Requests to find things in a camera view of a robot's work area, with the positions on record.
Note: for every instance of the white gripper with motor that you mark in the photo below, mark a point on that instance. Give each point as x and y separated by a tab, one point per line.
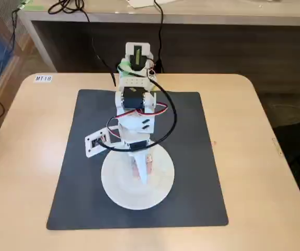
138	145

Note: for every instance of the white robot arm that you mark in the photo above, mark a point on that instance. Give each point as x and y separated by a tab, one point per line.
135	83

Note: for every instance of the white paper plate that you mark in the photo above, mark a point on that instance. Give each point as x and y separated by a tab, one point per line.
129	193

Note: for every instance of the dark grey mat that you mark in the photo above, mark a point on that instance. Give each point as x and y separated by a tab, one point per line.
191	183

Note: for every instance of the green tape on base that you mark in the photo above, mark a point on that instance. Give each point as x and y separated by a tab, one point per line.
124	68

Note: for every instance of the white label sticker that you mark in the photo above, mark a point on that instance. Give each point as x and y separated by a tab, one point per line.
43	78

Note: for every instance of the wooden mesh rack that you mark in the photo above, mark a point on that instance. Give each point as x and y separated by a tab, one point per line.
6	75

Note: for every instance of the white paper sheet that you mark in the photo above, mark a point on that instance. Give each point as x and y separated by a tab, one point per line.
139	3

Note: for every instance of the grey desk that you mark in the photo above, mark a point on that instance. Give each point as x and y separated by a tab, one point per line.
218	11

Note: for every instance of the green tape strip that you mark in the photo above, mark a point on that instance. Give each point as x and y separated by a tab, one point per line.
37	8

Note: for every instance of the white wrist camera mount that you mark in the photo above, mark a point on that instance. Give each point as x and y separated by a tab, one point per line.
90	150

